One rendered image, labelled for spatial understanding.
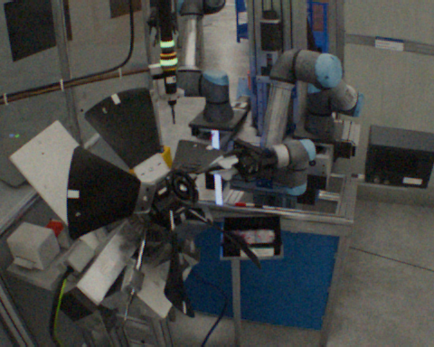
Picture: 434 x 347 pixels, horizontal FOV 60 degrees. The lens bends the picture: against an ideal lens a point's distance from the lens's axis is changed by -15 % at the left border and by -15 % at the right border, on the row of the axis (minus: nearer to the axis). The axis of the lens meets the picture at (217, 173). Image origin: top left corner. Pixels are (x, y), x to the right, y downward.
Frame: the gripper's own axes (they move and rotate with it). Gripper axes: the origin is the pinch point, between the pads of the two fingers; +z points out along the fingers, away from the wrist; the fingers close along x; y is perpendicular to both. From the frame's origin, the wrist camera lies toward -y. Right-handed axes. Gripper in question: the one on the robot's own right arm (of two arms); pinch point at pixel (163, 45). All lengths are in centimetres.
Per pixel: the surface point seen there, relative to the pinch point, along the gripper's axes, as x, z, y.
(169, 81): -26, -2, -52
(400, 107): -113, 65, 129
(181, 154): -20, 29, -36
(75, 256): -10, 32, -89
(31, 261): 30, 58, -75
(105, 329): 1, 82, -77
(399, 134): -93, 23, -15
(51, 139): 16, 15, -59
